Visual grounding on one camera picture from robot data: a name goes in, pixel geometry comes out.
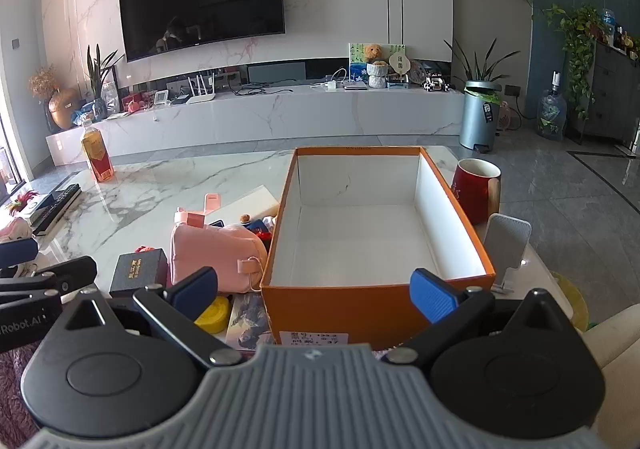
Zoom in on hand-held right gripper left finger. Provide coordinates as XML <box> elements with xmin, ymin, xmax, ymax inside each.
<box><xmin>47</xmin><ymin>266</ymin><xmax>241</xmax><ymax>369</ymax></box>

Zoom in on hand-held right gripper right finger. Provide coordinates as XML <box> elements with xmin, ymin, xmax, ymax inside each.
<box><xmin>387</xmin><ymin>268</ymin><xmax>586</xmax><ymax>365</ymax></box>

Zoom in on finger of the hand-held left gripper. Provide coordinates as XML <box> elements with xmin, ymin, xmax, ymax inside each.
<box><xmin>0</xmin><ymin>238</ymin><xmax>40</xmax><ymax>275</ymax></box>
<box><xmin>0</xmin><ymin>256</ymin><xmax>98</xmax><ymax>302</ymax></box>

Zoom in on yellow round case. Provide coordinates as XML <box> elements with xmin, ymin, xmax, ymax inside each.
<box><xmin>194</xmin><ymin>296</ymin><xmax>232</xmax><ymax>334</ymax></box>

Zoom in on pink fabric pouch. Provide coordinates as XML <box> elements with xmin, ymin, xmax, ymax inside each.
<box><xmin>170</xmin><ymin>221</ymin><xmax>268</xmax><ymax>292</ymax></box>

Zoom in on dark gift box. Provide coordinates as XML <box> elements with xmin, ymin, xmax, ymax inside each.
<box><xmin>109</xmin><ymin>249</ymin><xmax>168</xmax><ymax>297</ymax></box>

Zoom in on purple printed card box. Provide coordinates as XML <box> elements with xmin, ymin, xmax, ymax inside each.
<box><xmin>225</xmin><ymin>292</ymin><xmax>276</xmax><ymax>350</ymax></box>

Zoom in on pink folding phone stand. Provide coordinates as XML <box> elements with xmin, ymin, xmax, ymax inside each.
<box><xmin>173</xmin><ymin>193</ymin><xmax>222</xmax><ymax>230</ymax></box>

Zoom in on brown white plush blue cap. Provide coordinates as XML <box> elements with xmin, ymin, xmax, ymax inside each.
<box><xmin>247</xmin><ymin>216</ymin><xmax>278</xmax><ymax>247</ymax></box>

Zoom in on beige cardboard box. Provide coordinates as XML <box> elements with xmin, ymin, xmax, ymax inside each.
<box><xmin>220</xmin><ymin>185</ymin><xmax>281</xmax><ymax>225</ymax></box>

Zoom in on orange cardboard box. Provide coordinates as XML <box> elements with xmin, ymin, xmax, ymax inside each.
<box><xmin>260</xmin><ymin>145</ymin><xmax>497</xmax><ymax>351</ymax></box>

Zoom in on white black plush toy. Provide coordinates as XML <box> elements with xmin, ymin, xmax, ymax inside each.
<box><xmin>0</xmin><ymin>219</ymin><xmax>32</xmax><ymax>245</ymax></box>

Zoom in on red feather ornament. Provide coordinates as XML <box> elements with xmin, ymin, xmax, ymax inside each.
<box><xmin>6</xmin><ymin>190</ymin><xmax>40</xmax><ymax>214</ymax></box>

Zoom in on black remote control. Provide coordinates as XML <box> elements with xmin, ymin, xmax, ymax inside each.
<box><xmin>31</xmin><ymin>184</ymin><xmax>82</xmax><ymax>236</ymax></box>

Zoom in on grey phone stand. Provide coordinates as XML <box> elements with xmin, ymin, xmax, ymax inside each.
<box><xmin>482</xmin><ymin>214</ymin><xmax>532</xmax><ymax>295</ymax></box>

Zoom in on amber liquor bottle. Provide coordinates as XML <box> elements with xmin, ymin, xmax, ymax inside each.
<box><xmin>80</xmin><ymin>119</ymin><xmax>115</xmax><ymax>184</ymax></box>

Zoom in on bronze vase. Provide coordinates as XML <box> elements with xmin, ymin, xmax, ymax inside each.
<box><xmin>47</xmin><ymin>88</ymin><xmax>82</xmax><ymax>130</ymax></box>

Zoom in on blue plastic bag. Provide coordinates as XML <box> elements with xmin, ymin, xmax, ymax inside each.
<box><xmin>70</xmin><ymin>99</ymin><xmax>108</xmax><ymax>124</ymax></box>

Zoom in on dried flowers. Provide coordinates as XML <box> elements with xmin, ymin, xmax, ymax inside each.
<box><xmin>27</xmin><ymin>65</ymin><xmax>60</xmax><ymax>100</ymax></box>

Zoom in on silver trash bin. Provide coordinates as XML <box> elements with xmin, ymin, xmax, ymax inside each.
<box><xmin>459</xmin><ymin>80</ymin><xmax>502</xmax><ymax>152</ymax></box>

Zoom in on white marble tv console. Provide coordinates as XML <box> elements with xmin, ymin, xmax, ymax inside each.
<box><xmin>46</xmin><ymin>81</ymin><xmax>467</xmax><ymax>167</ymax></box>

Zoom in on white router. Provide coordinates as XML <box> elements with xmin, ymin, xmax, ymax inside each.
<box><xmin>185</xmin><ymin>71</ymin><xmax>217</xmax><ymax>104</ymax></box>

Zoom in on small pink fan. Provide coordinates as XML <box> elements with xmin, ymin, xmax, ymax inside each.
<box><xmin>497</xmin><ymin>101</ymin><xmax>521</xmax><ymax>132</ymax></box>

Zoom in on beige cushion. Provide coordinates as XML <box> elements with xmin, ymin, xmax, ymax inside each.
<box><xmin>582</xmin><ymin>299</ymin><xmax>640</xmax><ymax>449</ymax></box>

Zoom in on tall green leaf plant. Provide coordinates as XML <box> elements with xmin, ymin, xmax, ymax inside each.
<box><xmin>82</xmin><ymin>44</ymin><xmax>126</xmax><ymax>100</ymax></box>

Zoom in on water jug with pump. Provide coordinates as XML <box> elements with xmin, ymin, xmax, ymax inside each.
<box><xmin>536</xmin><ymin>70</ymin><xmax>568</xmax><ymax>142</ymax></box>

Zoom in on long leaf potted plant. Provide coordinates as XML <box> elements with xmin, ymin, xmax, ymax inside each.
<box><xmin>442</xmin><ymin>38</ymin><xmax>521</xmax><ymax>104</ymax></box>

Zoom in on round hand fan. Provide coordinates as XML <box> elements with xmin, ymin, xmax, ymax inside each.
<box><xmin>389</xmin><ymin>52</ymin><xmax>415</xmax><ymax>84</ymax></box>

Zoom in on green painting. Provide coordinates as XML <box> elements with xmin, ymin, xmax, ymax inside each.
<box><xmin>348</xmin><ymin>42</ymin><xmax>407</xmax><ymax>84</ymax></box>

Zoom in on grey cabinet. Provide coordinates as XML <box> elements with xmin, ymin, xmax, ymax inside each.
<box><xmin>582</xmin><ymin>39</ymin><xmax>640</xmax><ymax>144</ymax></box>

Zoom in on hanging vine plant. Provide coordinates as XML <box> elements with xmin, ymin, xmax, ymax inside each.
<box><xmin>532</xmin><ymin>4</ymin><xmax>608</xmax><ymax>122</ymax></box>

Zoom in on red mug wooden handle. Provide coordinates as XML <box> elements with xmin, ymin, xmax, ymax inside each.
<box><xmin>451</xmin><ymin>159</ymin><xmax>502</xmax><ymax>226</ymax></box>

